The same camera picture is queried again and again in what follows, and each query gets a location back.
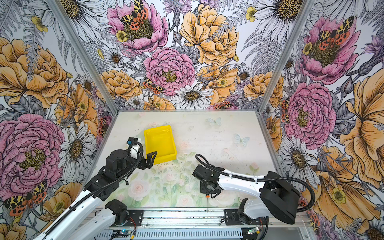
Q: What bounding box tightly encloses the screwdriver with orange handle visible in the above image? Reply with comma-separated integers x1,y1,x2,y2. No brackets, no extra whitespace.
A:
206,195,210,213

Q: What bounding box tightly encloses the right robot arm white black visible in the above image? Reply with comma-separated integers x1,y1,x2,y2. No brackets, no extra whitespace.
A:
193,165,300,225

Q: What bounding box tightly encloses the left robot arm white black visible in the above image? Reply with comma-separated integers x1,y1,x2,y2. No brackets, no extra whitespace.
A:
36,138,157,240

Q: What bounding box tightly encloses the yellow plastic bin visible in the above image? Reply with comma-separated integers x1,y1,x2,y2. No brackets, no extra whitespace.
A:
144,125,178,165

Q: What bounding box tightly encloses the black corrugated cable right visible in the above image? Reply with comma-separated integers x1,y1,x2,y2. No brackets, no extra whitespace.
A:
194,153,316,213

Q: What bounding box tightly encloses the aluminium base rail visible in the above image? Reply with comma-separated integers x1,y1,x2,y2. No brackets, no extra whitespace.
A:
126,207,310,229

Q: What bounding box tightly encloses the white ventilated cable duct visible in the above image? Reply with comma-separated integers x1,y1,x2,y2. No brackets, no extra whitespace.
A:
91,228,243,240

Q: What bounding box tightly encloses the aluminium corner post right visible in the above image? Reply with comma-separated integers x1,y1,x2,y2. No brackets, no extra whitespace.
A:
258,0,315,115

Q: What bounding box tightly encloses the aluminium corner post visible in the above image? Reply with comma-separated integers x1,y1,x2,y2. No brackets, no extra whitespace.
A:
47,1,119,117
258,0,315,115

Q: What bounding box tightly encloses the aluminium corner post left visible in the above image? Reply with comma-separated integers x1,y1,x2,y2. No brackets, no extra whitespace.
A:
47,1,119,117

